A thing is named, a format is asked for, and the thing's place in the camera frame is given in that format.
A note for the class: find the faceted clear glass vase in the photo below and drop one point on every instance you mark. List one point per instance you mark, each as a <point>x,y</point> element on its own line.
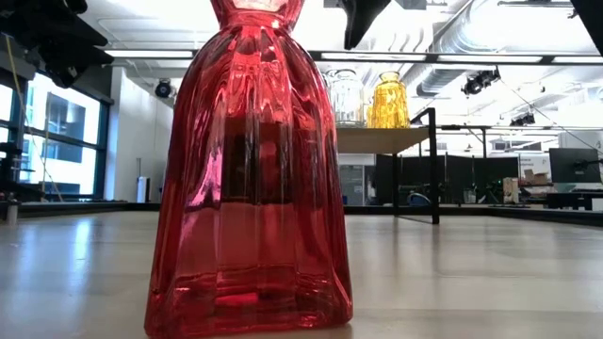
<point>328,101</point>

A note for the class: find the long ceiling light fixture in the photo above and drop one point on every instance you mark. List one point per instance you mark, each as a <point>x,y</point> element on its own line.
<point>424,57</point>

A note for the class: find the black computer monitor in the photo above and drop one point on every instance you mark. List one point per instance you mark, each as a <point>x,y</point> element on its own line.
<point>575,165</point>

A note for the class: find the silver ventilation duct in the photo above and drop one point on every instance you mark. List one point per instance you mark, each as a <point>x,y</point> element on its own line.
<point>438,82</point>

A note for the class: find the black metal table frame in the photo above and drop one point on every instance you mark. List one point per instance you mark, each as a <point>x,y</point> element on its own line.
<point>94,209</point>

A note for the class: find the black metal stand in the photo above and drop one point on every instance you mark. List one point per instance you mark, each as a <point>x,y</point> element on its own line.
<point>484,141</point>

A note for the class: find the large window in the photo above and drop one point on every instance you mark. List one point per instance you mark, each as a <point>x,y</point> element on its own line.
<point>70,141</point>

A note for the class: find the ceiling light strip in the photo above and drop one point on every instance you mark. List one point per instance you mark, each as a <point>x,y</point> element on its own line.
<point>148,53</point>

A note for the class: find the white cylindrical bin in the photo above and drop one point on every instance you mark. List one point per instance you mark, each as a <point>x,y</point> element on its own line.
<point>142,189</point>

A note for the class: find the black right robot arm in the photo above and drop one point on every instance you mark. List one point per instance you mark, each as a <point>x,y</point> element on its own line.
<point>589,19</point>

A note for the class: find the black bench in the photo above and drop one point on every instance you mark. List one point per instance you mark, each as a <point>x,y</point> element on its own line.
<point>572,200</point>

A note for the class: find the square red glass vase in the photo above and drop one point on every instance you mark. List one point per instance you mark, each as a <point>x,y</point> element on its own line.
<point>254,188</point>

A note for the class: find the black wall camera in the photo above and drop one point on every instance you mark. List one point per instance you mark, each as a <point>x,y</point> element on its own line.
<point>162,88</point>

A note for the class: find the wooden shelf with black frame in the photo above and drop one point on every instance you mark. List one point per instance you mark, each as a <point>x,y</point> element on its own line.
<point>377,140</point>

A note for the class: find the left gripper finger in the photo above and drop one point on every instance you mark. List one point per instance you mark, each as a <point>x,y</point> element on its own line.
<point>360,19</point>

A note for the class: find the round clear glass vase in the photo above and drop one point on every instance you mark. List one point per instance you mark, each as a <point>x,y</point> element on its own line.
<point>347,99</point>

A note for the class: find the black partition panel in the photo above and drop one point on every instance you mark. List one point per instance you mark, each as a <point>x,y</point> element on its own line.
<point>461,176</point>

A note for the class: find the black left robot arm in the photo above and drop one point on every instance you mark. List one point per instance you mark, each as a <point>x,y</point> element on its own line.
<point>47,28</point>

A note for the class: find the black track spotlight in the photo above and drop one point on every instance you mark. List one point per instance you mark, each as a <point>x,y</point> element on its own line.
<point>523,120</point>
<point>480,81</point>

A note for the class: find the blue round object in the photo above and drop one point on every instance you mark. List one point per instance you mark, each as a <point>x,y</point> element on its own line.
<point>418,199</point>

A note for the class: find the cardboard box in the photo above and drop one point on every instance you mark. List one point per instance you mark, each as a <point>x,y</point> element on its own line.
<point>534,178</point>
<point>510,189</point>

